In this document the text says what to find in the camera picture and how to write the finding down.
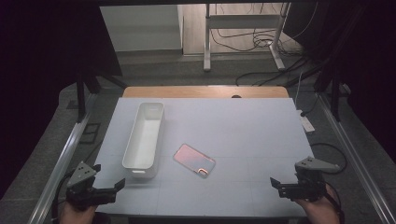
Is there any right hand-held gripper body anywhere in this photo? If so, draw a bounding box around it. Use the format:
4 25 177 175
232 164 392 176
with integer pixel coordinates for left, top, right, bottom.
278 157 340 202

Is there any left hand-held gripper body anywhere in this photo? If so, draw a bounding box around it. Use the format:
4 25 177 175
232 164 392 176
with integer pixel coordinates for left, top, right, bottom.
64 161 117 212

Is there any white plastic storage box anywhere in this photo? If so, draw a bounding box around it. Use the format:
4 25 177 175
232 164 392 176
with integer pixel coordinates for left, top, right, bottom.
121 102 165 180

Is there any translucent phone case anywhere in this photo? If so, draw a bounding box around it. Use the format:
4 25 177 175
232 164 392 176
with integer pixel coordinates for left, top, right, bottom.
173 143 217 180

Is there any person's left hand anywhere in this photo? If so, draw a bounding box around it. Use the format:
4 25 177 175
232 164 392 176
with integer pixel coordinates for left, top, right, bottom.
59 203 97 224

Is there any person's right hand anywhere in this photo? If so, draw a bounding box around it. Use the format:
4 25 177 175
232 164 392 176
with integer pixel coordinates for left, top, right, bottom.
294 186 341 224

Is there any black floor plate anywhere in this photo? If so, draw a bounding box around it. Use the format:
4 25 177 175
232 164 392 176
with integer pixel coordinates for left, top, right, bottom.
78 122 101 145

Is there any white power strip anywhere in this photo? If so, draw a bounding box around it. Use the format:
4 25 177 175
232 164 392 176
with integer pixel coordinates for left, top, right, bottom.
295 109 316 134

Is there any white board sheet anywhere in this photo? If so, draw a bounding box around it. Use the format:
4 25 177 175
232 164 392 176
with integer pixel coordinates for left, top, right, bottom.
92 97 316 218

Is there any black metal stand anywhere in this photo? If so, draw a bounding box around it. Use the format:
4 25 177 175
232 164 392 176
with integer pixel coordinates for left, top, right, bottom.
74 69 129 124
284 59 344 122

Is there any black curtain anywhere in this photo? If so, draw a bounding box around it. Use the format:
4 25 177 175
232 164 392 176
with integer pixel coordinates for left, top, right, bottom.
283 0 396 157
0 0 123 200

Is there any wooden table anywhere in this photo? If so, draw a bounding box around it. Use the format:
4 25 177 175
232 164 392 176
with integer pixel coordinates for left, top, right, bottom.
121 86 290 99

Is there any white cabinet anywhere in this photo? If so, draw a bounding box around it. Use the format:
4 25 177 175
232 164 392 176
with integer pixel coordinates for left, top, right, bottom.
100 4 184 53

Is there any left hand-held gripper black cable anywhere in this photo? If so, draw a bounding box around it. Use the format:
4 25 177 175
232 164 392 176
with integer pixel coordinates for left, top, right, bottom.
50 141 104 223

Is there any hand-held gripper black cable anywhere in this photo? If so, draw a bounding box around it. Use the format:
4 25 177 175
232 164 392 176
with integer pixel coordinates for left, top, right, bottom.
323 181 346 224
50 141 104 223

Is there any aluminium rail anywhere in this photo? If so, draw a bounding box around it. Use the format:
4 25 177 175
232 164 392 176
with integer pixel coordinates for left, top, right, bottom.
316 92 396 224
27 92 99 224

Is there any right hand-held gripper black cable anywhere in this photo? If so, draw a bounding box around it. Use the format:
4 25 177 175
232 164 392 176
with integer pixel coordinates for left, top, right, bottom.
323 181 346 224

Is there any black cable loop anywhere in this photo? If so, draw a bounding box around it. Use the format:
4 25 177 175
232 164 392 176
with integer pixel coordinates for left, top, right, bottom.
310 142 348 175

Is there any black power strip cable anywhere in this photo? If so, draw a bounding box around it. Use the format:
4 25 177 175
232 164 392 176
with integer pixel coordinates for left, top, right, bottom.
300 91 323 118

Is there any thin white cable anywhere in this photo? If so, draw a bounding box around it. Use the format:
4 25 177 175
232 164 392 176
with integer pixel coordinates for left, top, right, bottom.
295 70 304 110

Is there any long black floor cable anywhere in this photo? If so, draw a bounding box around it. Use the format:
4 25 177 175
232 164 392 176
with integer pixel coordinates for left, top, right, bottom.
234 55 312 88

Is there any tangle of black cables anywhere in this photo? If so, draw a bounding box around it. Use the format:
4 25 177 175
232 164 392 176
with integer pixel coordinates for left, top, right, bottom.
209 3 318 54

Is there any white metal desk frame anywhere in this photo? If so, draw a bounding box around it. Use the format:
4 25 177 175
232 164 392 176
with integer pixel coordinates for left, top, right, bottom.
203 3 292 73

